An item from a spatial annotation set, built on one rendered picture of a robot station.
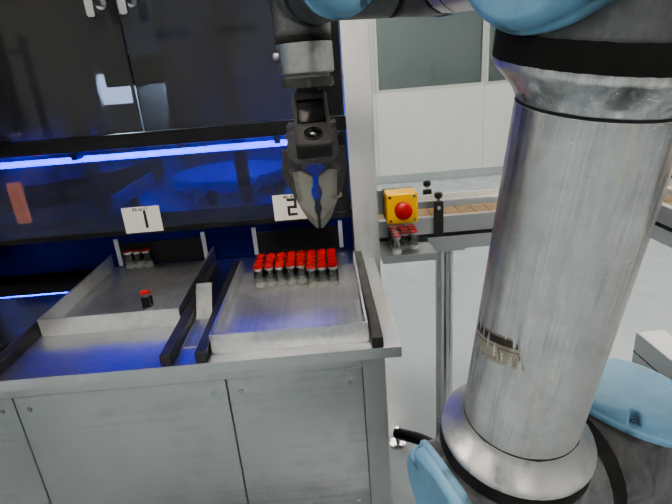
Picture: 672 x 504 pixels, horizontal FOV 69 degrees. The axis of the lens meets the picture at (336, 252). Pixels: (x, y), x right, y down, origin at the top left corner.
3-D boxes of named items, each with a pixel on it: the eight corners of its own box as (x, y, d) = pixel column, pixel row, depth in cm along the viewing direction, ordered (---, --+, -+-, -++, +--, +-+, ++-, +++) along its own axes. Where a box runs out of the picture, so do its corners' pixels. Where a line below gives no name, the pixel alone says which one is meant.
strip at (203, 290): (201, 310, 96) (196, 283, 94) (216, 309, 96) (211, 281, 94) (183, 348, 83) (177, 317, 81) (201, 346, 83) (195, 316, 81)
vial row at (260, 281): (256, 284, 106) (253, 264, 104) (338, 277, 106) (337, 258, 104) (254, 288, 104) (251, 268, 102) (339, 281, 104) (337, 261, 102)
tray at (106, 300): (113, 268, 123) (109, 255, 122) (216, 259, 123) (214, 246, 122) (42, 336, 91) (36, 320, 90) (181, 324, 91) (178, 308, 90)
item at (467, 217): (376, 257, 126) (373, 198, 121) (369, 238, 141) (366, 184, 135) (639, 235, 127) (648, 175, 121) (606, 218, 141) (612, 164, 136)
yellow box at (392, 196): (383, 216, 120) (382, 187, 117) (412, 214, 120) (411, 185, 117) (387, 225, 112) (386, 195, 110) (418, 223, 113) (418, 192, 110)
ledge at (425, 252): (376, 245, 130) (375, 238, 129) (424, 240, 130) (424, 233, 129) (382, 264, 117) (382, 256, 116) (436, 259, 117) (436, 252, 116)
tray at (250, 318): (242, 274, 113) (240, 260, 111) (355, 264, 113) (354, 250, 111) (212, 354, 81) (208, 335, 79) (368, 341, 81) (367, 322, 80)
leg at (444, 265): (427, 453, 164) (424, 237, 138) (454, 450, 164) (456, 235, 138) (433, 473, 156) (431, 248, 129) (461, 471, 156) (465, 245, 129)
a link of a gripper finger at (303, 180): (320, 218, 78) (315, 160, 74) (320, 230, 72) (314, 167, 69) (300, 220, 78) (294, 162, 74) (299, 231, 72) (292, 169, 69)
